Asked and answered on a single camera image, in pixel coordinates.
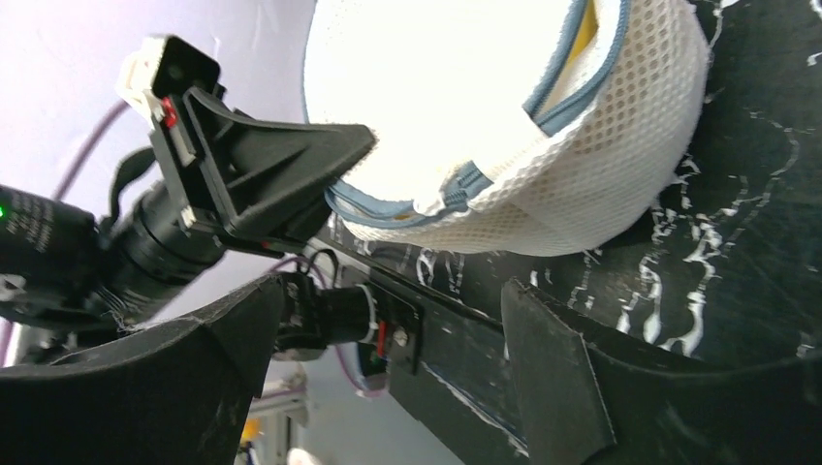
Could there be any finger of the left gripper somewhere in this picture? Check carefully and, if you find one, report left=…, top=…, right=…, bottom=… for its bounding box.
left=182, top=88, right=375, bottom=236
left=224, top=194, right=332, bottom=257

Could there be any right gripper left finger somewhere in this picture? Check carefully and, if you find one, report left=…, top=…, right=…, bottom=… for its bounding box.
left=1, top=276, right=284, bottom=464

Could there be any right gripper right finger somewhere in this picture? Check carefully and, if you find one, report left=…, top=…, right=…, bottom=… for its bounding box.
left=500, top=280, right=821, bottom=464

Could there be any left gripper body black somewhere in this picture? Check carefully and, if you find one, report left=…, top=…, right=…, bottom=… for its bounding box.
left=96, top=121, right=225, bottom=322

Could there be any grey-trim mesh laundry bag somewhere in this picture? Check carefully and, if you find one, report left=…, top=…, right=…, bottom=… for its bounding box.
left=302, top=1, right=710, bottom=257

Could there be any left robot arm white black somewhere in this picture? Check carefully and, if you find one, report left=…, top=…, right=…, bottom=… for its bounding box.
left=1, top=87, right=376, bottom=350

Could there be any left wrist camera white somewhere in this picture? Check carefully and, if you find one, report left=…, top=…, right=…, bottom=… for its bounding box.
left=115, top=35, right=225, bottom=125

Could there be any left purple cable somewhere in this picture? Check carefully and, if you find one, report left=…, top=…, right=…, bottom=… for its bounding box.
left=0, top=99, right=133, bottom=360

